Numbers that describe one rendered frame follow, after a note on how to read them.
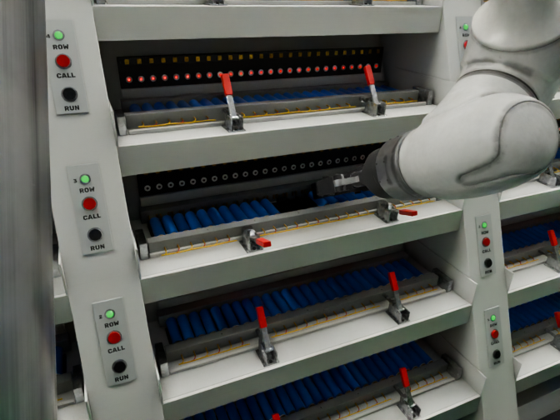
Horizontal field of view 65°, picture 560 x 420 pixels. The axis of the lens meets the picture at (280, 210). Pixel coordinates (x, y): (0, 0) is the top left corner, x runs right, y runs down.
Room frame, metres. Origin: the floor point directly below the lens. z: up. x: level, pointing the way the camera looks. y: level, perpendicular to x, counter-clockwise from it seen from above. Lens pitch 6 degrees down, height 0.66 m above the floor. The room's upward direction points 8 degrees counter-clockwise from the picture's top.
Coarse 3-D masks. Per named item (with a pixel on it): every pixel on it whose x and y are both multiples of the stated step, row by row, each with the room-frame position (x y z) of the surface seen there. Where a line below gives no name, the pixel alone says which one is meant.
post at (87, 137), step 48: (48, 0) 0.61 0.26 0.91; (96, 48) 0.62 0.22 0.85; (48, 96) 0.60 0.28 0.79; (96, 96) 0.62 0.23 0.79; (96, 144) 0.62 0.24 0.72; (96, 288) 0.60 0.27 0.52; (96, 336) 0.60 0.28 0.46; (144, 336) 0.62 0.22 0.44; (96, 384) 0.59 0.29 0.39; (144, 384) 0.62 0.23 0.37
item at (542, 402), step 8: (544, 384) 1.01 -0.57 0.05; (552, 384) 1.00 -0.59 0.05; (520, 392) 0.99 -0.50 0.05; (528, 392) 0.98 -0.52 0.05; (536, 392) 0.98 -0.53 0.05; (544, 392) 0.97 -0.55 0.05; (552, 392) 0.97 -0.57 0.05; (520, 400) 0.96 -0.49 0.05; (528, 400) 0.95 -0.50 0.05; (536, 400) 0.95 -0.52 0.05; (544, 400) 0.96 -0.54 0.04; (552, 400) 0.97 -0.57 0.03; (520, 408) 0.94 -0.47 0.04; (528, 408) 0.95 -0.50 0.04; (536, 408) 0.95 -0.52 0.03; (544, 408) 0.96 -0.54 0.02; (552, 408) 0.97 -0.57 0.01; (520, 416) 0.94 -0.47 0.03; (528, 416) 0.94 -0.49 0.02; (536, 416) 0.95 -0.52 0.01; (544, 416) 0.96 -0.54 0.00
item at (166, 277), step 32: (192, 192) 0.82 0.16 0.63; (224, 192) 0.85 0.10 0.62; (320, 224) 0.78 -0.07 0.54; (352, 224) 0.78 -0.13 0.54; (384, 224) 0.79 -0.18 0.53; (416, 224) 0.81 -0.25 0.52; (448, 224) 0.84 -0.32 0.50; (192, 256) 0.68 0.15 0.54; (224, 256) 0.68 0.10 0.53; (256, 256) 0.69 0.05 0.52; (288, 256) 0.72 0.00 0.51; (320, 256) 0.74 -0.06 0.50; (160, 288) 0.64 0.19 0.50; (192, 288) 0.66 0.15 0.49
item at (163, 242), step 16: (320, 208) 0.79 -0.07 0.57; (336, 208) 0.79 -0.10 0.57; (352, 208) 0.81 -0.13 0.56; (368, 208) 0.82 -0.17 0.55; (224, 224) 0.73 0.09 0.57; (240, 224) 0.73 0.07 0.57; (256, 224) 0.74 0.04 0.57; (272, 224) 0.75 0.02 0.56; (288, 224) 0.76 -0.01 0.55; (160, 240) 0.68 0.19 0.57; (176, 240) 0.69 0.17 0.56; (192, 240) 0.70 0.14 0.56; (208, 240) 0.71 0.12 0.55
